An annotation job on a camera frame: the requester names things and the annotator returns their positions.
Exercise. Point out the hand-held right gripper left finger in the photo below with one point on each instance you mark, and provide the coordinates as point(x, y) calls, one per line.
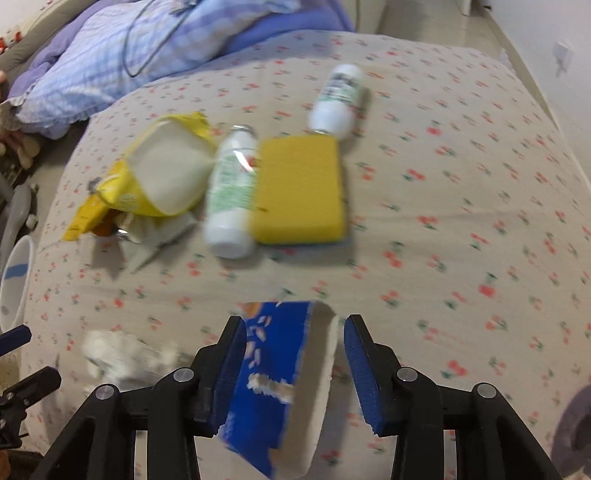
point(228, 369)

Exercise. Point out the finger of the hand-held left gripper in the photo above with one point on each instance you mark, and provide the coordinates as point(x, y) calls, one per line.
point(32, 383)
point(14, 340)

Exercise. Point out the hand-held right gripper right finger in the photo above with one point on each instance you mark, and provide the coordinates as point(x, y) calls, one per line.
point(364, 369)

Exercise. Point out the blue snack bag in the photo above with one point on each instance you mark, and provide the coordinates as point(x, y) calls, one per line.
point(272, 350)

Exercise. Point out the white round bin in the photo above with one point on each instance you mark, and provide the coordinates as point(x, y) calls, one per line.
point(16, 286)

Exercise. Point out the white bottle green label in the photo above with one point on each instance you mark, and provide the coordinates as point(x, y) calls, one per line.
point(337, 101)
point(228, 198)

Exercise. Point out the crumpled white tissue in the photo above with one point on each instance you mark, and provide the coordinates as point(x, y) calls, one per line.
point(120, 350)

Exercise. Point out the small yellow packet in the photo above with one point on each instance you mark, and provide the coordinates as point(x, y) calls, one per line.
point(81, 221)

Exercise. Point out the crumpled white wrapper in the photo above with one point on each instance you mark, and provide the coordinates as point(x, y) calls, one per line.
point(152, 235)

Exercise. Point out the yellow sponge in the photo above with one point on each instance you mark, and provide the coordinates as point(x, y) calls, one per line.
point(298, 194)

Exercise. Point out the cherry print bedsheet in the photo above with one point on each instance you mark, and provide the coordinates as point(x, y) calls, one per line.
point(461, 207)

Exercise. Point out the beige plush toy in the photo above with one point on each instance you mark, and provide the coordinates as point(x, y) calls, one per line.
point(23, 147)

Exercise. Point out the yellow snack bag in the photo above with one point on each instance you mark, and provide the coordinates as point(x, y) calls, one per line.
point(171, 170)

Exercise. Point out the grey round object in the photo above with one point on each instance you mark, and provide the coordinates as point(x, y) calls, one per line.
point(572, 429)

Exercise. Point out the purple checked blanket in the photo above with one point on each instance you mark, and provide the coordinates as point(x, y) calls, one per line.
point(92, 69)

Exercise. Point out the purple duvet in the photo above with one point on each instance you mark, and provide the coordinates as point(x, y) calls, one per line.
point(286, 27)

